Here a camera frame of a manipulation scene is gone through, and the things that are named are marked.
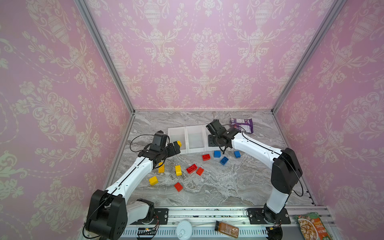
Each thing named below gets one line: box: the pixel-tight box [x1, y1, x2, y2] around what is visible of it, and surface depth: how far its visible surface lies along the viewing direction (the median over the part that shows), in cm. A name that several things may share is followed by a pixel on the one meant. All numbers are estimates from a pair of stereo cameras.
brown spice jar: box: [214, 220, 239, 239], surface depth 69 cm
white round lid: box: [176, 220, 193, 240], surface depth 67 cm
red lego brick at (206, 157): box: [202, 154, 211, 161], surface depth 96 cm
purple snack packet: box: [230, 118, 254, 134], surface depth 111 cm
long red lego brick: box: [186, 163, 198, 174], surface depth 91 cm
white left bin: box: [168, 126, 188, 154], surface depth 101 cm
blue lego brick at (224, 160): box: [220, 156, 229, 166], surface depth 94 cm
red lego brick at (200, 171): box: [196, 167, 204, 176], surface depth 91 cm
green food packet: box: [294, 212, 334, 240], surface depth 72 cm
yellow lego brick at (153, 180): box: [148, 175, 159, 186], surface depth 86 cm
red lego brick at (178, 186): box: [174, 182, 184, 193], surface depth 84 cm
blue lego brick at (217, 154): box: [213, 150, 222, 158], surface depth 98 cm
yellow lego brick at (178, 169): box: [175, 165, 183, 176], surface depth 90 cm
